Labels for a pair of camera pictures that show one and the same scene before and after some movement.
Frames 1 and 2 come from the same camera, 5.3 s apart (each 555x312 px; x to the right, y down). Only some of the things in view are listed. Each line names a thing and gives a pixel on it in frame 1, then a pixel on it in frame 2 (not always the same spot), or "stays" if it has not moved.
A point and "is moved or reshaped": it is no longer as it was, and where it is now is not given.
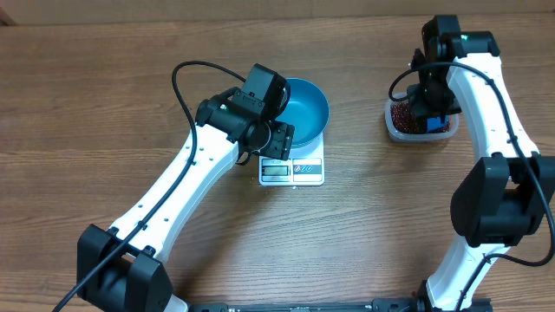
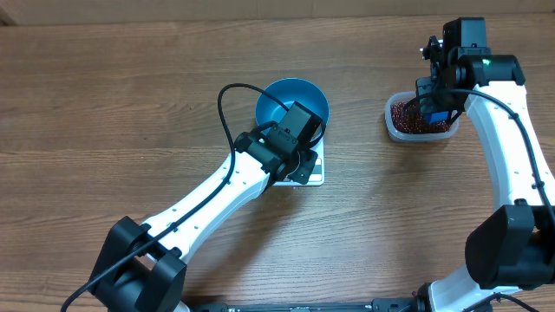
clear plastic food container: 402,123 stays
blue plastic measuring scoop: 434,123 is moved or reshaped
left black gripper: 284,135 to 308,160
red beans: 403,120 stays
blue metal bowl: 307,110 stays
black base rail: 377,305 stays
